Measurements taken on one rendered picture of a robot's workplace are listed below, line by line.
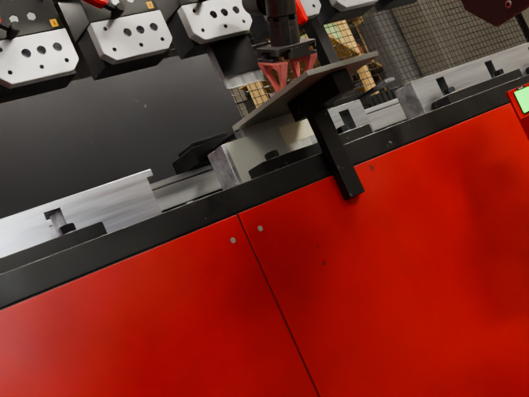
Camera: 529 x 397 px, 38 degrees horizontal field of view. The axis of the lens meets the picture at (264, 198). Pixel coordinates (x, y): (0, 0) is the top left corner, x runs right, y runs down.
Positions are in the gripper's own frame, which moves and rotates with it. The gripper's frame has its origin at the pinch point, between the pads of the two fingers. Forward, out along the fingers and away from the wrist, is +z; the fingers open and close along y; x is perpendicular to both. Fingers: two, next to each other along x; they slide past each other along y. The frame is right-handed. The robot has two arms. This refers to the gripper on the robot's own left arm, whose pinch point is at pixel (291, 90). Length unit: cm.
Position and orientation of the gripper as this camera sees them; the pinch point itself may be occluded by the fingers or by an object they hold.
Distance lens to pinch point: 151.4
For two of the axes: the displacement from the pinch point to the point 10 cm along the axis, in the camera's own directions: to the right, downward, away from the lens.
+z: 1.4, 9.3, 3.3
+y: -7.6, 3.2, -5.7
